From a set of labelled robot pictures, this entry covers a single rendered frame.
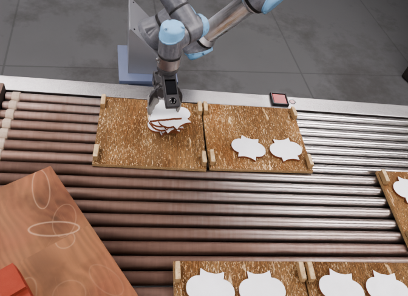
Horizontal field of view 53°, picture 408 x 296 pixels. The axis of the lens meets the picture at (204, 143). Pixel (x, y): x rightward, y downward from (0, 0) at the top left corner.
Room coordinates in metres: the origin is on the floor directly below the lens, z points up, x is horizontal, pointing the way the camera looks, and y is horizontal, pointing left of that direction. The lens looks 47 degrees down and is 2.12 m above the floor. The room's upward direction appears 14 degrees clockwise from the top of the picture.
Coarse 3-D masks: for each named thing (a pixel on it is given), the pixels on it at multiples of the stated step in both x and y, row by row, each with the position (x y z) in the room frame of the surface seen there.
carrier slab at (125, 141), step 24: (120, 120) 1.10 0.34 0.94; (144, 120) 1.13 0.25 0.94; (192, 120) 1.20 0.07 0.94; (120, 144) 0.98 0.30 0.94; (144, 144) 1.01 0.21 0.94; (168, 144) 1.04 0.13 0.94; (192, 144) 1.07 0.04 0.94; (144, 168) 0.91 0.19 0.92; (168, 168) 0.93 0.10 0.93; (192, 168) 0.95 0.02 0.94
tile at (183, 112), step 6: (180, 108) 1.18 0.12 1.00; (180, 114) 1.14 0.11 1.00; (186, 114) 1.15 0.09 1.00; (174, 120) 1.10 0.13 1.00; (180, 120) 1.11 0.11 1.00; (186, 120) 1.12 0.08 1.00; (162, 126) 1.07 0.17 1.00; (168, 126) 1.07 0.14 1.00; (174, 126) 1.07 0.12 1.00; (180, 126) 1.09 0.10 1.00
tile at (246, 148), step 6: (246, 138) 1.16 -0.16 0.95; (234, 144) 1.11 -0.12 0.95; (240, 144) 1.12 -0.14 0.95; (246, 144) 1.13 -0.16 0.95; (252, 144) 1.13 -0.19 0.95; (258, 144) 1.14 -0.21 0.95; (234, 150) 1.08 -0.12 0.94; (240, 150) 1.09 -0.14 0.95; (246, 150) 1.09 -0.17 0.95; (252, 150) 1.10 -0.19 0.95; (258, 150) 1.11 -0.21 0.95; (264, 150) 1.12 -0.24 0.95; (240, 156) 1.06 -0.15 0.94; (246, 156) 1.06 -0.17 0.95; (252, 156) 1.07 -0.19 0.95; (258, 156) 1.08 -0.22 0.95
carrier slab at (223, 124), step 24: (216, 120) 1.23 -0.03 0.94; (240, 120) 1.27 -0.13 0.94; (264, 120) 1.30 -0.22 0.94; (288, 120) 1.34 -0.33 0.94; (216, 144) 1.10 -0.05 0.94; (264, 144) 1.16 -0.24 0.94; (216, 168) 0.98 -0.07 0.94; (240, 168) 1.01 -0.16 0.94; (264, 168) 1.04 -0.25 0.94; (288, 168) 1.07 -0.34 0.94
